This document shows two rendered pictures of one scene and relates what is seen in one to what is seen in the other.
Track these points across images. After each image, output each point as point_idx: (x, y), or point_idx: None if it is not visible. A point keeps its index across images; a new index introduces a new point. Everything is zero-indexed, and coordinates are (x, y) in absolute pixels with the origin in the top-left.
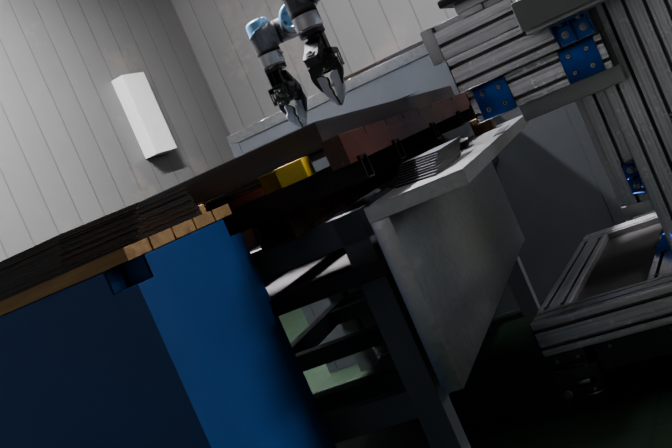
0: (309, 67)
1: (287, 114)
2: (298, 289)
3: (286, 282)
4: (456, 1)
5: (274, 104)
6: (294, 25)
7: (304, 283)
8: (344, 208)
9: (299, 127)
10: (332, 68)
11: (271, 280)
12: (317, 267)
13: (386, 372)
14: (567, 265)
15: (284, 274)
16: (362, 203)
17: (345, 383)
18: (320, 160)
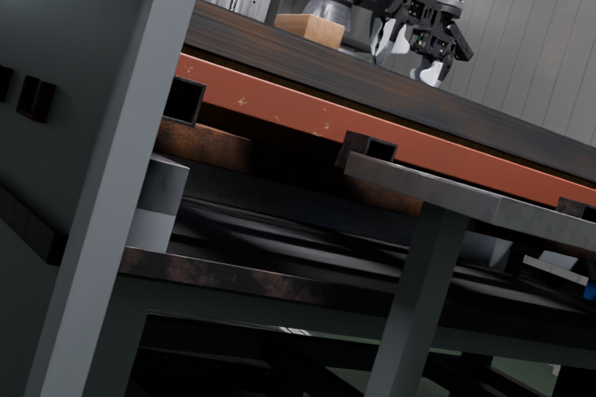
0: (454, 50)
1: (405, 41)
2: (538, 290)
3: (518, 293)
4: (363, 52)
5: (428, 24)
6: (465, 0)
7: (524, 287)
8: (25, 178)
9: (382, 61)
10: (431, 58)
11: (505, 300)
12: (477, 280)
13: (464, 374)
14: (148, 313)
15: (485, 293)
16: (8, 173)
17: (490, 392)
18: (73, 18)
